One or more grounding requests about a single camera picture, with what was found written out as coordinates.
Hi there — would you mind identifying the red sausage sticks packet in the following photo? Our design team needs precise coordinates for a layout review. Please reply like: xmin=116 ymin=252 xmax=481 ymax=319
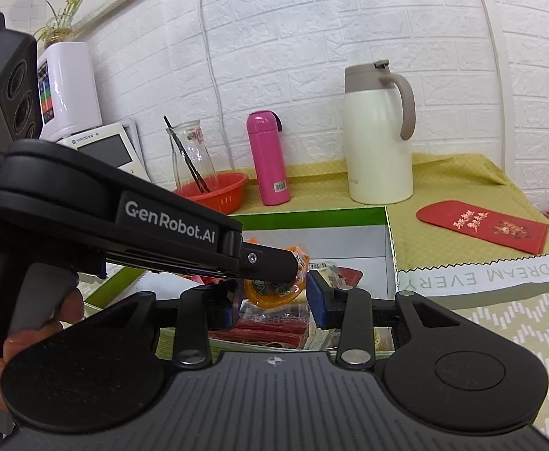
xmin=209 ymin=304 xmax=312 ymax=349

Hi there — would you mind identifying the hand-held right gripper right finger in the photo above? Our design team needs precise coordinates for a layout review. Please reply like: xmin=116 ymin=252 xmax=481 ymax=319
xmin=307 ymin=274 xmax=466 ymax=368

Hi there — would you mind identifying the glass carafe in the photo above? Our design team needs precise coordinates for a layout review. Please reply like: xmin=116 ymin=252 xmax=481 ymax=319
xmin=165 ymin=121 xmax=219 ymax=193

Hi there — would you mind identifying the black straw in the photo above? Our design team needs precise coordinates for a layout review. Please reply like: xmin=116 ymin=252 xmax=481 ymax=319
xmin=163 ymin=115 xmax=211 ymax=193

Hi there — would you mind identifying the red envelope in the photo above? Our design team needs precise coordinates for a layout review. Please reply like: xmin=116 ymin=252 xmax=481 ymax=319
xmin=416 ymin=200 xmax=549 ymax=254

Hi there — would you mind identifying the orange translucent jelly packet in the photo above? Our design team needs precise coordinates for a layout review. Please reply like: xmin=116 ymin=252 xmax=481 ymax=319
xmin=244 ymin=244 xmax=311 ymax=309

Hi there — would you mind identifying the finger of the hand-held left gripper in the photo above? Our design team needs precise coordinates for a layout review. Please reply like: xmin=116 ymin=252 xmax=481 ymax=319
xmin=236 ymin=242 xmax=300 ymax=283

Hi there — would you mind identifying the pink bottle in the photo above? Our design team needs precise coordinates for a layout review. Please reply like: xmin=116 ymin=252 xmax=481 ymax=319
xmin=246 ymin=109 xmax=291 ymax=206

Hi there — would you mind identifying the white wall pipe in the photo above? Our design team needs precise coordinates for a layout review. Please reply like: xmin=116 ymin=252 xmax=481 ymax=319
xmin=467 ymin=0 xmax=509 ymax=170

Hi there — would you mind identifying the white water ionizer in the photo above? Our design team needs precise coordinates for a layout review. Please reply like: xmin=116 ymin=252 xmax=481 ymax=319
xmin=37 ymin=41 xmax=103 ymax=142

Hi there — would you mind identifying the person's left hand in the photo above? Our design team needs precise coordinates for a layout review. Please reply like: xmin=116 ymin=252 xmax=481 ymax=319
xmin=0 ymin=286 xmax=86 ymax=413

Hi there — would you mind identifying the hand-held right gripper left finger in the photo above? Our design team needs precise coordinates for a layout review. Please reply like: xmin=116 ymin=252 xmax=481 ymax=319
xmin=91 ymin=281 xmax=246 ymax=370

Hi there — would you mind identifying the green potted plant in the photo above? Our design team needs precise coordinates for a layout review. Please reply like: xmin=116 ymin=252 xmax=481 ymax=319
xmin=35 ymin=0 xmax=93 ymax=50

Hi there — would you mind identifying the red plastic basket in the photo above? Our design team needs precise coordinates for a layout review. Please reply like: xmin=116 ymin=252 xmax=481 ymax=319
xmin=171 ymin=172 xmax=249 ymax=215

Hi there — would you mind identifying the white wall cable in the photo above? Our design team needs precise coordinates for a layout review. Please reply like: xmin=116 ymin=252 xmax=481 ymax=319
xmin=191 ymin=0 xmax=224 ymax=126

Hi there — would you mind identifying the zigzag patterned mat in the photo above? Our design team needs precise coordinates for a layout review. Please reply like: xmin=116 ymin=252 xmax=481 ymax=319
xmin=397 ymin=244 xmax=549 ymax=442

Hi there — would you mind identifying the white thermos jug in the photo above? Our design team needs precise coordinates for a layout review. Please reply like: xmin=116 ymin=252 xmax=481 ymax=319
xmin=343 ymin=60 xmax=416 ymax=205

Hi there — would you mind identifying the green cardboard box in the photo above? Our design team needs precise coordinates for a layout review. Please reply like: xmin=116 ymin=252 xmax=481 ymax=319
xmin=84 ymin=205 xmax=400 ymax=353

